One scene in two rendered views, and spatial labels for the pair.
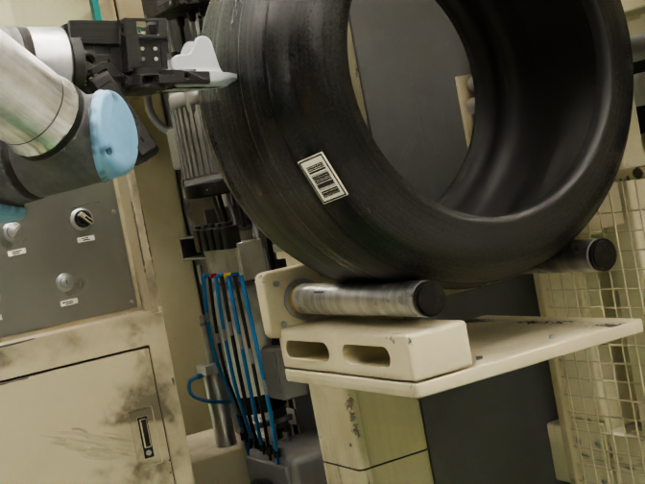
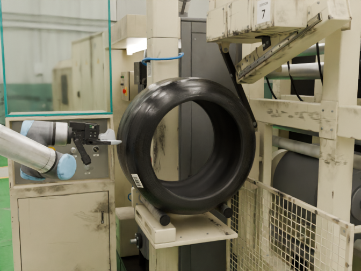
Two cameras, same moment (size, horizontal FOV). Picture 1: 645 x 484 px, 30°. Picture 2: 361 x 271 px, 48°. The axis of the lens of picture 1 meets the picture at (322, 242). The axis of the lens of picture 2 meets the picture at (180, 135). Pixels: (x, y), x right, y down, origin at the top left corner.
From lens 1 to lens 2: 0.57 m
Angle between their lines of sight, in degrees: 10
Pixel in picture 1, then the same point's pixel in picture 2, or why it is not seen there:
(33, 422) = (69, 207)
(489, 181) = (211, 172)
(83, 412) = (84, 207)
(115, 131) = (66, 168)
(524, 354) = (193, 240)
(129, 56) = (85, 135)
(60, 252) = not seen: hidden behind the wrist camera
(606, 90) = (240, 163)
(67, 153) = (50, 173)
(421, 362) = (158, 239)
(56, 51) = (62, 133)
